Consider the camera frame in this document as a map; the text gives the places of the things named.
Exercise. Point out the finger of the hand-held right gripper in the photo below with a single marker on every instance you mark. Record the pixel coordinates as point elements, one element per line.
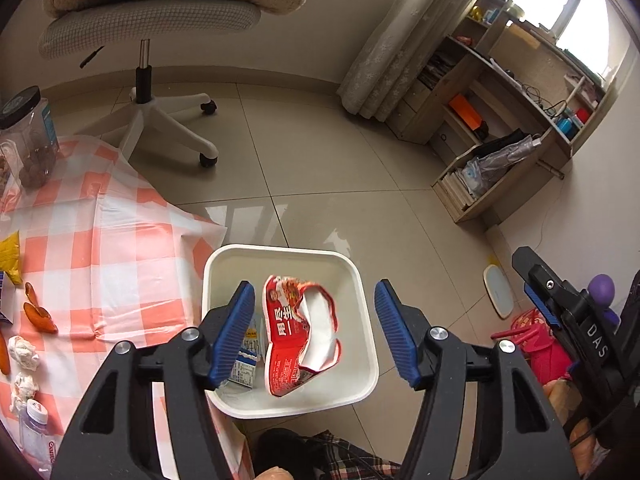
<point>541,304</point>

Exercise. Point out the crushed red paper cup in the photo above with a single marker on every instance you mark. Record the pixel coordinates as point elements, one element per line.
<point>290,340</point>

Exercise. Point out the beige lace curtain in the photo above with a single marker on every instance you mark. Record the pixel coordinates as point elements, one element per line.
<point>400,40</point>

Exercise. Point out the yellow wrapper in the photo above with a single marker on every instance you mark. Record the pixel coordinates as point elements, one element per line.
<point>10,257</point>

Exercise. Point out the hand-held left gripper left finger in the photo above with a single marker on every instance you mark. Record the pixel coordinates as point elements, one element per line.
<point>231,340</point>

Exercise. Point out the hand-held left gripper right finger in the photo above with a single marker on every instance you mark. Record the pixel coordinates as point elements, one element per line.
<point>396,340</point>

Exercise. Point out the white plastic bin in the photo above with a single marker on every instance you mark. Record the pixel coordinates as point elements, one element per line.
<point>345,280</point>

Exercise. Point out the clear jar of nuts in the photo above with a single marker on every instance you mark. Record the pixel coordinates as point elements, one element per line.
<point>5,167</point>

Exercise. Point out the crumpled white tissue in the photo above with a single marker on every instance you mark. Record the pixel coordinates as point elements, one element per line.
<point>24,390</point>
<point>24,352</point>

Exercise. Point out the grey and white office chair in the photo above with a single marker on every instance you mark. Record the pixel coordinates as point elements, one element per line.
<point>150,25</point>

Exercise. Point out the blue can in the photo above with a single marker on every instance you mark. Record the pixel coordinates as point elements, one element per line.
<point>566,127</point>

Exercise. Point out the blue and white milk carton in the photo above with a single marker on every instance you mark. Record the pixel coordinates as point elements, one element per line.
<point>248,360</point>

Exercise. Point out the orange checkered tablecloth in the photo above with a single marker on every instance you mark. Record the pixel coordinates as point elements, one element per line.
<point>125,240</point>

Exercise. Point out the black cloth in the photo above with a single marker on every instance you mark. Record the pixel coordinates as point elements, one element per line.
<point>500,142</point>

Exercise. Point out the purple ball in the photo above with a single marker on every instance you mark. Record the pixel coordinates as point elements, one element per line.
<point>602,289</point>

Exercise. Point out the person's plaid trousers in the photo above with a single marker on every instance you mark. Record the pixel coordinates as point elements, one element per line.
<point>345,460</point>

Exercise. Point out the red basket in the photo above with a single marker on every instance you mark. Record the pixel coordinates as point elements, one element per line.
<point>547,355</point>

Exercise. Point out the row of books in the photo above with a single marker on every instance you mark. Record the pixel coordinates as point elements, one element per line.
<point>457,190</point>

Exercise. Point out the clear jar with black lid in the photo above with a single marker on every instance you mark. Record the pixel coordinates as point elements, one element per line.
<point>32,145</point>

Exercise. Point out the window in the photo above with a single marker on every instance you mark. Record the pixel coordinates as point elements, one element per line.
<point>565,0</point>

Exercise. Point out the blue and white box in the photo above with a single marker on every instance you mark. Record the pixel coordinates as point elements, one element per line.
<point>6,300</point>

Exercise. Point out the small orange peel piece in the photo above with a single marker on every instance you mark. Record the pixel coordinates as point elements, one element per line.
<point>31,294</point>

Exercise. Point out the orange sausage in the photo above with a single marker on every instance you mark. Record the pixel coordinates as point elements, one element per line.
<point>4,355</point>

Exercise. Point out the wooden desk with shelves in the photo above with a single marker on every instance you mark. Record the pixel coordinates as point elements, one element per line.
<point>505,85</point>

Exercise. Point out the large orange peel piece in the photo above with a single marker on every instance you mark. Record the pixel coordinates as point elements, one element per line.
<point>44,320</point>

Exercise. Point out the clear plastic bottle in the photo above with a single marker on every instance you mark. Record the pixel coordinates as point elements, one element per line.
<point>37,435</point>

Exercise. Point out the orange box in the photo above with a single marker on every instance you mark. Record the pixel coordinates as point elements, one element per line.
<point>465,110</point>

